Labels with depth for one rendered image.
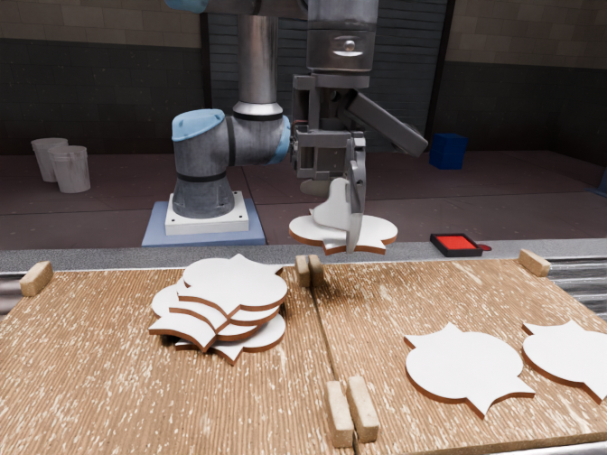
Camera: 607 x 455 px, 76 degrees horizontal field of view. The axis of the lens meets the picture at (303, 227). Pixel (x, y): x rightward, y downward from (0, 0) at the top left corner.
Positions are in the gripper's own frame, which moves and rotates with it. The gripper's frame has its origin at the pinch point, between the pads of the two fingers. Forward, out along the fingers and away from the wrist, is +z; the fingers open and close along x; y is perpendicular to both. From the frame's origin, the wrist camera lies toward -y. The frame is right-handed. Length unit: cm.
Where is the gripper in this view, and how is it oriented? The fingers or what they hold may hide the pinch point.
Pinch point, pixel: (343, 229)
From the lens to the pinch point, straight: 53.6
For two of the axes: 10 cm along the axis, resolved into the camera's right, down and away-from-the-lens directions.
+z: -0.3, 9.1, 4.2
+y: -9.9, 0.4, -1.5
